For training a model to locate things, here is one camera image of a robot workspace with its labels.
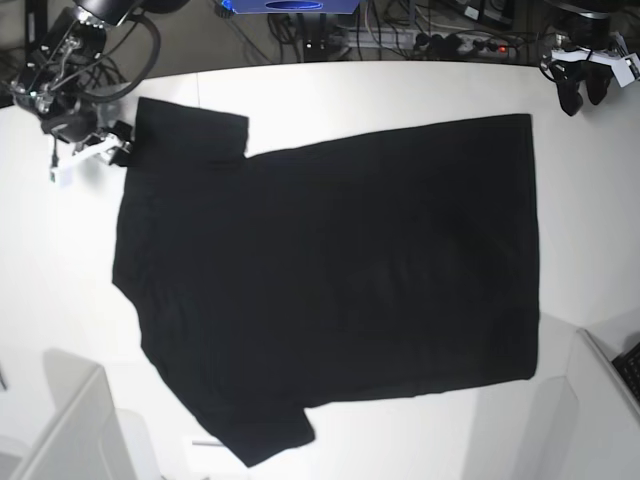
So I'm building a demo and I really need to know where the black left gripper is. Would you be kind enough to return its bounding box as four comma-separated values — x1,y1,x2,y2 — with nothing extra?
549,59,611,117

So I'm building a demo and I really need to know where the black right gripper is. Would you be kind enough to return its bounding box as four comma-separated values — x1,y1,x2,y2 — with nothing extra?
39,108,133,168

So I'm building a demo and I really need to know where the black T-shirt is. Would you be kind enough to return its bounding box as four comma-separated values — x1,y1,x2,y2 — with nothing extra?
113,98,540,467

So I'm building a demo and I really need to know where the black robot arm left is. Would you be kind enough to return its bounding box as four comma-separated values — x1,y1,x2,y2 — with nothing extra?
540,1,622,116

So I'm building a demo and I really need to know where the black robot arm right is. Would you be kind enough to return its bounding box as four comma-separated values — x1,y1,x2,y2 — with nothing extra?
8,1,161,174

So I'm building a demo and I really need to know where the blue box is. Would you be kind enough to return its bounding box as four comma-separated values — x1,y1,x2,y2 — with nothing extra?
222,0,360,15

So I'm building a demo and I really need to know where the black keyboard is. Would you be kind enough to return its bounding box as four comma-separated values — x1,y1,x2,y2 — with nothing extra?
613,344,640,400

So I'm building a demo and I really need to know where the white partition panel left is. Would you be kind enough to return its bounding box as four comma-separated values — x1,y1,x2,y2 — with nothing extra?
1,350,138,480

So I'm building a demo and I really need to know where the white partition panel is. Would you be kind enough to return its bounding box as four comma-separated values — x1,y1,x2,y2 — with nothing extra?
522,330,639,479
1,350,138,480

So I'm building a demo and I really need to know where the white partition panel right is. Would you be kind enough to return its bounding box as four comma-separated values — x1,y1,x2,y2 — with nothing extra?
522,330,639,479

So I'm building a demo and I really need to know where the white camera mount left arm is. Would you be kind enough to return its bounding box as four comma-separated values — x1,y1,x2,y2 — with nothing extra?
539,32,639,87

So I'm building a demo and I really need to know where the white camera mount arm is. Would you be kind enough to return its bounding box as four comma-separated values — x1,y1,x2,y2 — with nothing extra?
49,131,133,188
539,32,639,87

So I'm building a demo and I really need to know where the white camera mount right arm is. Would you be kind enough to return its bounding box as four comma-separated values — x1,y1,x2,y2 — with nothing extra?
49,131,133,188

